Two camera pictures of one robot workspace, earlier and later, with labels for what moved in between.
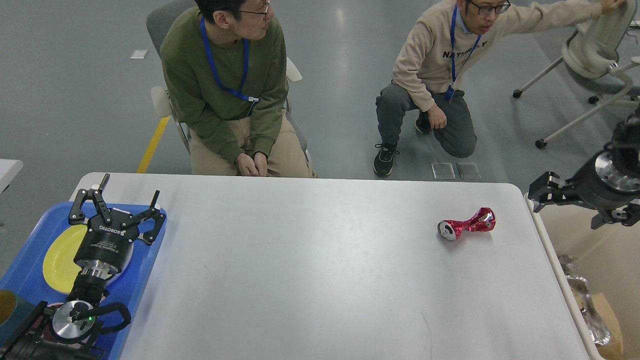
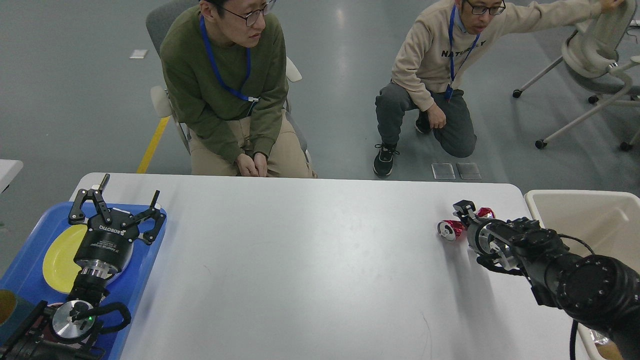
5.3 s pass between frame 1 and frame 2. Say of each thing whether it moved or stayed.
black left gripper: stayed
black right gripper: moved
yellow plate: stayed
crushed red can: stayed
